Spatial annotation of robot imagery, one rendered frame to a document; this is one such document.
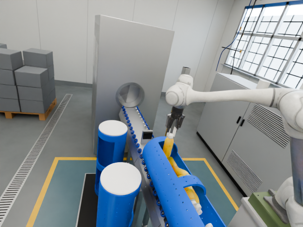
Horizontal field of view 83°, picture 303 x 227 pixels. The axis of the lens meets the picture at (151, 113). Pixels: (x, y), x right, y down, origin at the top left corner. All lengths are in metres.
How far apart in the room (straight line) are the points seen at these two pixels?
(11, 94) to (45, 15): 2.40
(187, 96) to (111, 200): 0.79
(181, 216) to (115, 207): 0.46
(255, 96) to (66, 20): 4.94
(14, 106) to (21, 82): 0.50
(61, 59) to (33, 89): 2.04
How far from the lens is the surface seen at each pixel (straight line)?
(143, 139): 1.71
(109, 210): 1.31
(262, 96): 1.05
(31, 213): 2.46
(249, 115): 2.91
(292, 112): 0.88
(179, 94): 0.88
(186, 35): 5.70
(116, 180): 1.24
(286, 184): 1.40
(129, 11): 5.30
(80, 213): 2.17
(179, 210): 1.01
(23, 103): 3.90
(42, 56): 3.92
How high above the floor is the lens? 1.96
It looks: 26 degrees down
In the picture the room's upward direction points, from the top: 12 degrees clockwise
